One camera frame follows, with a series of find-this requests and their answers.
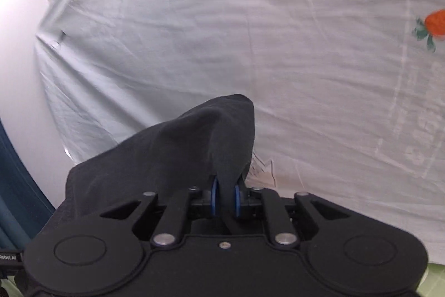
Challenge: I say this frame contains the black trousers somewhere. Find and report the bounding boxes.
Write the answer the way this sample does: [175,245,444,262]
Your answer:
[42,94,255,232]

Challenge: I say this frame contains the white carrot print sheet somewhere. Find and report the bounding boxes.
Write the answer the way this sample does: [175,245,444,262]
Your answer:
[35,0,444,264]

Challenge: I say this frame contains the teal curtain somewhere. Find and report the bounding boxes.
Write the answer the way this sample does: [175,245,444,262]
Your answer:
[0,129,55,249]

